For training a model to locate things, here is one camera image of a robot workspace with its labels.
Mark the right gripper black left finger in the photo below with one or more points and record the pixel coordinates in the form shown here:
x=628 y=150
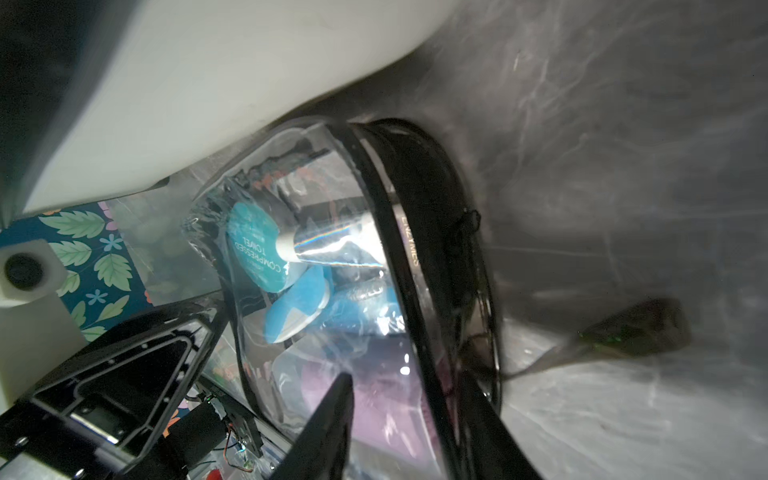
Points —
x=322 y=449

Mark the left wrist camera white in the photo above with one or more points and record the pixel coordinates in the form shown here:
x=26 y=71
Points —
x=37 y=331

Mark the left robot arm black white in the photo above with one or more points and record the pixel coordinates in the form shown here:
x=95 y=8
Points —
x=134 y=404

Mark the white black suitcase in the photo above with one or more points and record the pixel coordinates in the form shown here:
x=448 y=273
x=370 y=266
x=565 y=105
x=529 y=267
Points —
x=101 y=99

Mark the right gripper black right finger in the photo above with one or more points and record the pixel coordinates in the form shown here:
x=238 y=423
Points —
x=489 y=449

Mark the clear toiletry pouch black trim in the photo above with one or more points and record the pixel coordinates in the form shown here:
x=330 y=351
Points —
x=350 y=248

